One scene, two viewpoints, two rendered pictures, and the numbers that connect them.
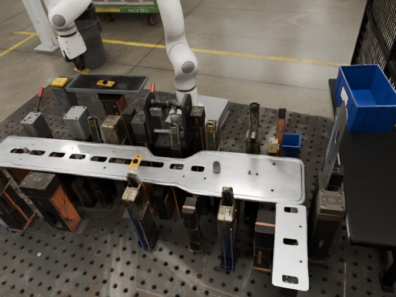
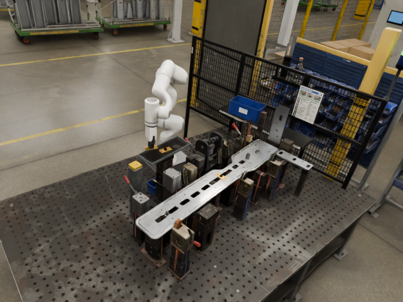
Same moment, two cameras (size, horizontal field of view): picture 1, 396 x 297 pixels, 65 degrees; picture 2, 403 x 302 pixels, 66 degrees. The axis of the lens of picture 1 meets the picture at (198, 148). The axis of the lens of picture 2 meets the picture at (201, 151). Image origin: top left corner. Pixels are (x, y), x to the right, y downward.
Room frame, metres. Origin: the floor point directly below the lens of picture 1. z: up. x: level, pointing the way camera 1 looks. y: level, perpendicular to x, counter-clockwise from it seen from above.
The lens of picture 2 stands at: (0.51, 1.96, 2.36)
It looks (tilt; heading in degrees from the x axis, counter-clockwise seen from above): 34 degrees down; 289
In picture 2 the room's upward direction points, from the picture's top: 7 degrees clockwise
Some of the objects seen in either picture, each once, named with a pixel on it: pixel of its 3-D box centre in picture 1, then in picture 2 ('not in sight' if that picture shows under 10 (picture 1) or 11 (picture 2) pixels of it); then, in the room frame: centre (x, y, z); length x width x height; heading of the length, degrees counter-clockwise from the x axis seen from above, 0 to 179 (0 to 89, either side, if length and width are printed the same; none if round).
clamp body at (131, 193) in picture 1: (141, 217); (242, 198); (0.74, 0.26, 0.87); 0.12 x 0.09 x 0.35; 162
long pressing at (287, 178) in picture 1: (131, 163); (219, 178); (0.92, 0.28, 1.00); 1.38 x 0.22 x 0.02; 72
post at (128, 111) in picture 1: (138, 142); (188, 178); (1.16, 0.29, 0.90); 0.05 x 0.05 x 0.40; 72
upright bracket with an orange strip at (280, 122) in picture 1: (277, 156); (246, 144); (0.90, -0.33, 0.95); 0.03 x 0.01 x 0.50; 72
